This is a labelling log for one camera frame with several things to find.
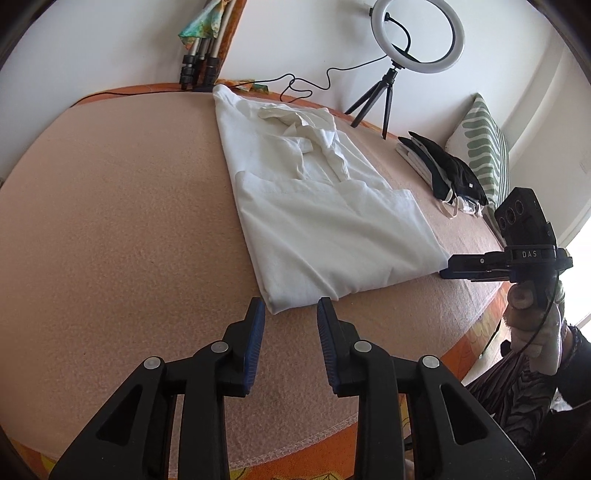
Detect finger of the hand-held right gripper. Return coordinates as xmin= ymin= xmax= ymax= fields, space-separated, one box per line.
xmin=438 ymin=251 xmax=513 ymax=282

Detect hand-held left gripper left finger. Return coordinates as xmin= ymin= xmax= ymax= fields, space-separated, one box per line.
xmin=48 ymin=298 xmax=266 ymax=480

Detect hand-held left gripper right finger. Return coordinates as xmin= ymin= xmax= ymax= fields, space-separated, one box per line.
xmin=316 ymin=296 xmax=539 ymax=480

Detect white t-shirt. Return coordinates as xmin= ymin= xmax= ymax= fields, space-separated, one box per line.
xmin=212 ymin=84 xmax=451 ymax=316

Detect person's right forearm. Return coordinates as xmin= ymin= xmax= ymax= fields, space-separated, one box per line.
xmin=556 ymin=323 xmax=591 ymax=412

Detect folded black clothes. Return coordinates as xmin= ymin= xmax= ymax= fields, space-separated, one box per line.
xmin=409 ymin=131 xmax=490 ymax=207

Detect person's right hand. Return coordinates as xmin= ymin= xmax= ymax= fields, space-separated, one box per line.
xmin=503 ymin=279 xmax=570 ymax=377

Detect green striped pillow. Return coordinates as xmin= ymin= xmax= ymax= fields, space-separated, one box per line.
xmin=445 ymin=92 xmax=511 ymax=217

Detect folded white garment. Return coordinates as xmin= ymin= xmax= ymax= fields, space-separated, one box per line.
xmin=396 ymin=141 xmax=445 ymax=195

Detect grey patterned trousers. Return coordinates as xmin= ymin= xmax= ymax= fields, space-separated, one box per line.
xmin=464 ymin=342 xmax=560 ymax=444

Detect small black tripod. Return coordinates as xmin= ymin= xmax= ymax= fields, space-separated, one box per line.
xmin=344 ymin=67 xmax=400 ymax=140

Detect beige blanket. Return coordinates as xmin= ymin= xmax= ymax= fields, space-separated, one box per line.
xmin=0 ymin=85 xmax=509 ymax=472

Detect small green patterned cloth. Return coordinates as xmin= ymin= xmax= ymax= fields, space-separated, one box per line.
xmin=231 ymin=79 xmax=273 ymax=94

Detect folded silver tripod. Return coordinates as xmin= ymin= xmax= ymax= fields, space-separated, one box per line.
xmin=179 ymin=0 xmax=232 ymax=93

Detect folded tripod with colourful cloth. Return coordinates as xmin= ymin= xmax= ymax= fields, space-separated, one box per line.
xmin=178 ymin=0 xmax=247 ymax=86

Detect white fabric strap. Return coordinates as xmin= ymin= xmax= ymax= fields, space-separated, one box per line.
xmin=436 ymin=196 xmax=483 ymax=219

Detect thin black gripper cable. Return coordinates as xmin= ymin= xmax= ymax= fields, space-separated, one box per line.
xmin=478 ymin=272 xmax=558 ymax=365

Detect white ring light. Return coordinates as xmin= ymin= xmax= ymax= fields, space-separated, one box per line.
xmin=369 ymin=0 xmax=466 ymax=73

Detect black power cable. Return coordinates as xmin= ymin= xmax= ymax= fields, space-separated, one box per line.
xmin=76 ymin=53 xmax=393 ymax=104

